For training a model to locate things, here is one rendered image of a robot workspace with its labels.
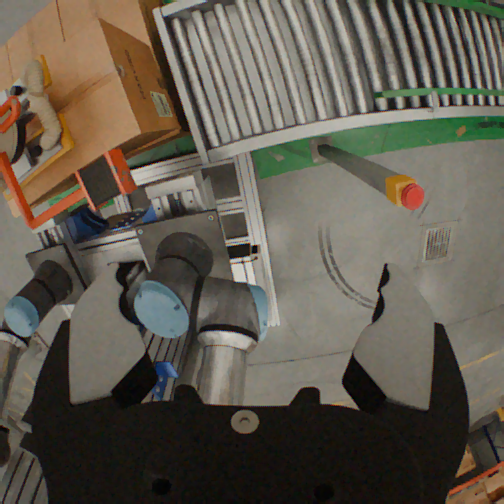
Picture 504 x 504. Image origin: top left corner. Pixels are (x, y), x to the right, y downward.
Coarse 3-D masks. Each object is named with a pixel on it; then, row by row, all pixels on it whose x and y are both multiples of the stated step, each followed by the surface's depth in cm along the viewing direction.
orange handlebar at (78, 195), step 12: (12, 96) 32; (0, 108) 32; (12, 108) 33; (12, 120) 34; (0, 156) 37; (12, 180) 41; (12, 192) 42; (24, 204) 44; (60, 204) 43; (72, 204) 43; (24, 216) 44; (48, 216) 44
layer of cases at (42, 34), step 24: (72, 0) 60; (96, 0) 63; (120, 0) 65; (144, 0) 73; (48, 24) 65; (72, 24) 67; (120, 24) 71; (144, 24) 72; (24, 48) 69; (48, 48) 72; (0, 72) 72; (168, 72) 94
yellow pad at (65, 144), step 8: (64, 120) 47; (64, 128) 47; (40, 136) 46; (64, 136) 47; (32, 144) 47; (40, 144) 47; (56, 144) 48; (64, 144) 48; (72, 144) 49; (32, 152) 46; (40, 152) 48; (48, 152) 49; (56, 152) 49; (64, 152) 49; (32, 160) 49; (40, 160) 49; (48, 160) 50; (56, 160) 51; (32, 168) 50; (40, 168) 51; (0, 176) 51; (24, 176) 51; (32, 176) 52; (24, 184) 53; (8, 192) 53; (8, 200) 55
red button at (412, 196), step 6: (408, 186) 55; (414, 186) 55; (420, 186) 55; (402, 192) 57; (408, 192) 56; (414, 192) 55; (420, 192) 55; (402, 198) 57; (408, 198) 56; (414, 198) 56; (420, 198) 56; (408, 204) 57; (414, 204) 57; (420, 204) 57
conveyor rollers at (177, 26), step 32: (288, 0) 67; (352, 0) 64; (384, 0) 63; (224, 32) 76; (256, 32) 76; (320, 32) 74; (384, 32) 70; (416, 32) 67; (480, 32) 58; (192, 64) 82; (256, 64) 83; (288, 64) 81; (352, 64) 79; (384, 64) 80; (448, 64) 73; (224, 96) 88; (320, 96) 87; (416, 96) 82; (448, 96) 80; (480, 96) 76; (256, 128) 94
